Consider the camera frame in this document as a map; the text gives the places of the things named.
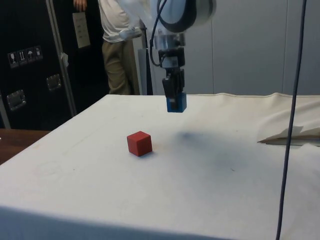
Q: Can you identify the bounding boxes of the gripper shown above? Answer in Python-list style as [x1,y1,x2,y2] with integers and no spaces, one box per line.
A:
[158,47,186,111]

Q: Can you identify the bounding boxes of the blue cube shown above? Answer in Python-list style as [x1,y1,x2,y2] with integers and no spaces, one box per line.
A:
[166,92,188,114]

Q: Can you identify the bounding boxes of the pale locker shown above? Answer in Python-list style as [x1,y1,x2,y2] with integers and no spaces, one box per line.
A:
[151,22,215,96]

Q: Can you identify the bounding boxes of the red cube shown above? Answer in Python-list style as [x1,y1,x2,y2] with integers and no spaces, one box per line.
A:
[126,130,153,158]

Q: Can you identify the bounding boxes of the person in white shirt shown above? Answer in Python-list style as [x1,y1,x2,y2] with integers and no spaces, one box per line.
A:
[73,0,143,96]

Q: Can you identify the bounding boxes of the black cabinet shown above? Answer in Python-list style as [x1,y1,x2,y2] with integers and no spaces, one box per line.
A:
[0,0,111,131]

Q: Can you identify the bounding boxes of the black cable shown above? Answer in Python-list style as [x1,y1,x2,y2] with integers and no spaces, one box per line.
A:
[149,0,166,67]
[274,0,308,240]

